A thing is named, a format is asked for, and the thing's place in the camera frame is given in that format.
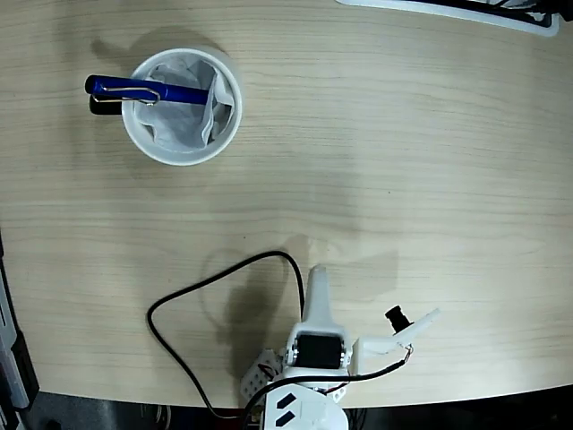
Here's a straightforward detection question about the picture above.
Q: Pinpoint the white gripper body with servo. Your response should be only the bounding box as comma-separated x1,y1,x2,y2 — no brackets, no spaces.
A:
281,320,355,381

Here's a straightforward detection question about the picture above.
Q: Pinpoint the blue pen with metal clip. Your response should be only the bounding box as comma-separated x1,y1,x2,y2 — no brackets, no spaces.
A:
84,73,212,107

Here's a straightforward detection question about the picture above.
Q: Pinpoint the crumpled white tissue paper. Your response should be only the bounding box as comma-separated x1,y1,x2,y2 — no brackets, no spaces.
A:
133,59,235,152

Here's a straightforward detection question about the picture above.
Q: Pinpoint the black device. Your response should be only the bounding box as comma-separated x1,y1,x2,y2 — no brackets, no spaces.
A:
465,0,573,22

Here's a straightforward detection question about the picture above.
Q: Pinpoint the wrist camera on white mount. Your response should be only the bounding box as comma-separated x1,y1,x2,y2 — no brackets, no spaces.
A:
352,304,442,376

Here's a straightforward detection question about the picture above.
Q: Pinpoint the white perforated base bracket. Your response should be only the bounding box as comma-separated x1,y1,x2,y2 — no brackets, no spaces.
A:
240,348,284,400

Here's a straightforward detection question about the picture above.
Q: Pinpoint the black camera cable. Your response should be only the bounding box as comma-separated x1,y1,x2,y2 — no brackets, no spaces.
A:
145,250,415,430

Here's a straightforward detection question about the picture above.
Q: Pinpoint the white mug with black handle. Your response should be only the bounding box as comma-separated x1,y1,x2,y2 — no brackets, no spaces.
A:
88,47,244,168

